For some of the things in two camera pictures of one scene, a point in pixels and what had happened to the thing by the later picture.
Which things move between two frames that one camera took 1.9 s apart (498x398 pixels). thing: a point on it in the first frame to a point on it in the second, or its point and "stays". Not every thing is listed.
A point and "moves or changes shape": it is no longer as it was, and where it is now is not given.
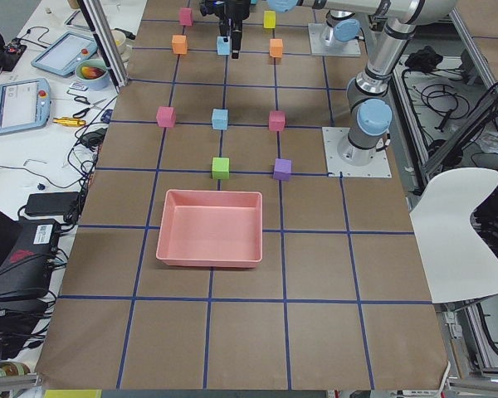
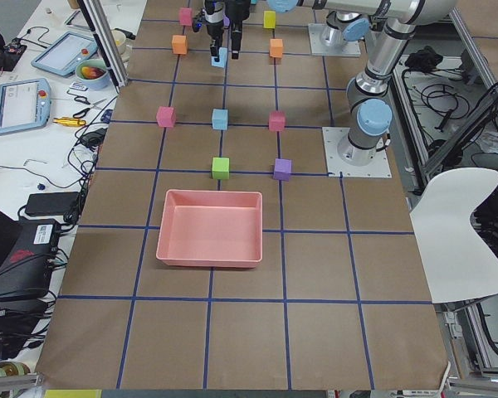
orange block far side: (179, 44) stays
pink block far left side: (166, 116) stays
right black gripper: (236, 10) to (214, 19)
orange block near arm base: (275, 47) stays
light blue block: (223, 47) moves or changes shape
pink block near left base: (276, 121) stays
